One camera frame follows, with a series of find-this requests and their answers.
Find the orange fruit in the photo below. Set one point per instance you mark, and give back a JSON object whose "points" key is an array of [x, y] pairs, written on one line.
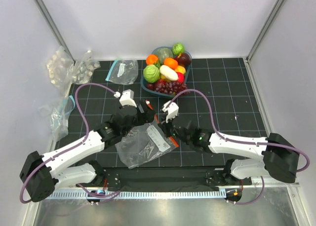
{"points": [[170, 62], [152, 59]]}

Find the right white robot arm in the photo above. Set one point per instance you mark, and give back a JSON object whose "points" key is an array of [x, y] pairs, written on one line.
{"points": [[272, 156]]}

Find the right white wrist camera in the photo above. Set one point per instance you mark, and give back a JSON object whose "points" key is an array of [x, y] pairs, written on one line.
{"points": [[171, 110]]}

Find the crumpled clear bag blue zipper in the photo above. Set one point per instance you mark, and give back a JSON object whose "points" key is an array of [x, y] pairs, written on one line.
{"points": [[58, 111]]}

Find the orange fruit left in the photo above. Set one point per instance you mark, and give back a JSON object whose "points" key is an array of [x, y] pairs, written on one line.
{"points": [[152, 59]]}

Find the small green cabbage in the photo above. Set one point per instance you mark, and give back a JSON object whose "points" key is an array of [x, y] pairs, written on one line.
{"points": [[178, 49]]}

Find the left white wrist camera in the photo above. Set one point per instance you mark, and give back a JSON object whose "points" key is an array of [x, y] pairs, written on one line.
{"points": [[127, 98]]}

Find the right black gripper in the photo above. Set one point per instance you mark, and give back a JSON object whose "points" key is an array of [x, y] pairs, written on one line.
{"points": [[164, 126]]}

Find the clear bag with orange zipper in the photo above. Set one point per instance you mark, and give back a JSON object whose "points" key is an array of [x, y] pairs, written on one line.
{"points": [[143, 144]]}

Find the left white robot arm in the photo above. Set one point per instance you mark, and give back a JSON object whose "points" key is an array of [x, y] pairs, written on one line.
{"points": [[43, 174]]}

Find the dark red plum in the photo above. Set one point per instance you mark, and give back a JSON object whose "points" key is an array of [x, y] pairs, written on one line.
{"points": [[184, 59]]}

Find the grey green melon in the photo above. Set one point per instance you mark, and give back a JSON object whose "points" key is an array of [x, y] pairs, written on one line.
{"points": [[163, 53]]}

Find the red apple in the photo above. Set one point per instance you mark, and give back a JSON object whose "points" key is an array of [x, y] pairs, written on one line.
{"points": [[181, 77]]}

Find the large green cabbage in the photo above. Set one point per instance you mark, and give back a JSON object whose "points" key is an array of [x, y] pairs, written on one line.
{"points": [[151, 73]]}

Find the bag of white pieces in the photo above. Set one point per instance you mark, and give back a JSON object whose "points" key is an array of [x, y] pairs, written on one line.
{"points": [[83, 68], [59, 68]]}

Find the yellow fruit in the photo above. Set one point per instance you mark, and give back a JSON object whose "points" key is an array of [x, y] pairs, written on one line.
{"points": [[180, 69]]}

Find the aluminium cable rail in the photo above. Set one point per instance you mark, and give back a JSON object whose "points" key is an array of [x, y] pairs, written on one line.
{"points": [[67, 194]]}

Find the black grid mat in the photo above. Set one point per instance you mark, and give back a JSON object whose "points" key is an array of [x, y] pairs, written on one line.
{"points": [[227, 86]]}

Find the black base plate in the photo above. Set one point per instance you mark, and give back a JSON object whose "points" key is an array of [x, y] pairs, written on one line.
{"points": [[170, 179]]}

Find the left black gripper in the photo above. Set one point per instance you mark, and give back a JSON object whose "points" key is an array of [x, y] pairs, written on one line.
{"points": [[146, 116]]}

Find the orange fruit centre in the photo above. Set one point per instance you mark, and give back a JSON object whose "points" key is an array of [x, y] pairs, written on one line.
{"points": [[170, 62]]}

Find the clear bag with blue zipper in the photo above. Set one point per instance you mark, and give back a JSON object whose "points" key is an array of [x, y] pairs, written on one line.
{"points": [[123, 72]]}

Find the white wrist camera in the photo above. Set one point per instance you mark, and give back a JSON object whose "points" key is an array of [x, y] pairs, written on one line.
{"points": [[171, 110], [127, 98]]}

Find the teal fruit bowl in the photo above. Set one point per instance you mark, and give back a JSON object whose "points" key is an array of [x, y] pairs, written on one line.
{"points": [[149, 87]]}

